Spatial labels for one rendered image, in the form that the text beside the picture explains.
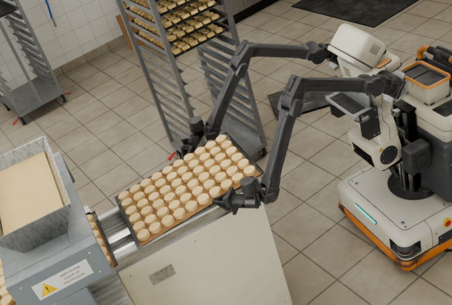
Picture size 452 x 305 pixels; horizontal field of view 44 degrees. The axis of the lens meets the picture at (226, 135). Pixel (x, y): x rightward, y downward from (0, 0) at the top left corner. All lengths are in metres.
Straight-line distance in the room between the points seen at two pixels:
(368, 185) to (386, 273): 0.48
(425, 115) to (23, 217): 1.85
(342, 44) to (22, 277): 1.59
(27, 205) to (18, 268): 0.25
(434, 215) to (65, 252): 1.85
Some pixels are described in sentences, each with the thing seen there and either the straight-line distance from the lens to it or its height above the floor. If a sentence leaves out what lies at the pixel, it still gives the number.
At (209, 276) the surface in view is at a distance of 2.59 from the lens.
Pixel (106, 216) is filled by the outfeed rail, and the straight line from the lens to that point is 2.58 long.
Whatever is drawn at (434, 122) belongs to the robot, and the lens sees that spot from 2.80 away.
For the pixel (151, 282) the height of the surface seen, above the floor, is 0.70.
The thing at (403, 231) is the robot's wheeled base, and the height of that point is 0.28.
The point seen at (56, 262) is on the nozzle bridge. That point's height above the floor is 1.18.
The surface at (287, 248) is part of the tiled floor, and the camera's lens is 3.37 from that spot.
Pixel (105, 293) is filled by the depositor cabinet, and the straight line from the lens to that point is 2.33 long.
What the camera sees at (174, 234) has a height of 0.87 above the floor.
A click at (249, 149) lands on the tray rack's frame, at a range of 3.94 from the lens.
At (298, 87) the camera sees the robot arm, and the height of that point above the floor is 1.34.
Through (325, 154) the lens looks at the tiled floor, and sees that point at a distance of 3.97.
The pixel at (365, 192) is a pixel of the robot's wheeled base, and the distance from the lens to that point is 3.21.
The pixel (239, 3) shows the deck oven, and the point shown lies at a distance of 6.21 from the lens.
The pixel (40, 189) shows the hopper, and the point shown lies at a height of 1.27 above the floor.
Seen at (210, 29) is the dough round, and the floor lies 1.06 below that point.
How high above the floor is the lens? 2.43
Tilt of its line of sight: 33 degrees down
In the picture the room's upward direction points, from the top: 17 degrees counter-clockwise
